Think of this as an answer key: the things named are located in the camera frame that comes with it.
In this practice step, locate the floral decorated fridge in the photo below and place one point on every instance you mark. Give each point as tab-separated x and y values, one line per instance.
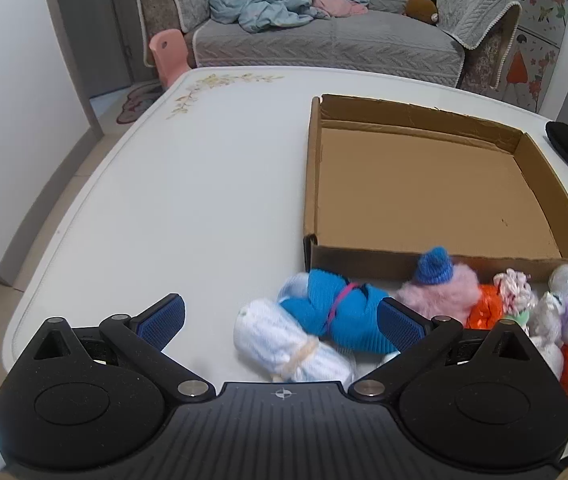
528	35

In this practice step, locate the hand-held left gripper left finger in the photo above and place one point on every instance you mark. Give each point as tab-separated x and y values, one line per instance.
164	321

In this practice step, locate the grey sock bundle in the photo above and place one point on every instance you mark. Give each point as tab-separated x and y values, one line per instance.
546	316

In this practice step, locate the pink plastic chair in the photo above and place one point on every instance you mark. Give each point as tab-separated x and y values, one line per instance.
166	52

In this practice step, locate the pink cloth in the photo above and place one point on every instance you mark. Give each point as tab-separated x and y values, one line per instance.
339	2

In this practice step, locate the blue knitted bundle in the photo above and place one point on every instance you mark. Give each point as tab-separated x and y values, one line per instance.
334	305

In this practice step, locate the brown plush toy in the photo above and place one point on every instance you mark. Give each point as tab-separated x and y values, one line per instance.
418	7

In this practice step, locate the pink white patterned bundle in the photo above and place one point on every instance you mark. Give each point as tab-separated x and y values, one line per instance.
513	290

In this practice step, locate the floor rug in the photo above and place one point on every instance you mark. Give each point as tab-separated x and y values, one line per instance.
136	102

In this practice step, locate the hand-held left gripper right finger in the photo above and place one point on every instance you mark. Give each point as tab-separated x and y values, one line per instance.
398	322

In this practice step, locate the shallow cardboard box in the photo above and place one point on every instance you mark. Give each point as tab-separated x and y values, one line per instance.
423	190

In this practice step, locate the pink fluffy ball blue hat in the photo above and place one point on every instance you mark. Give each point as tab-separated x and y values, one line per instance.
443	290

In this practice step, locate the grey door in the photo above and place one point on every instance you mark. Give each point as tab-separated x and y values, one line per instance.
89	25

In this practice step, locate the grey sofa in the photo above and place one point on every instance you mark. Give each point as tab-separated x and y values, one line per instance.
324	45

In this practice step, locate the white knitted bundle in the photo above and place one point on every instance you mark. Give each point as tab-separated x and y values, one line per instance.
274	340

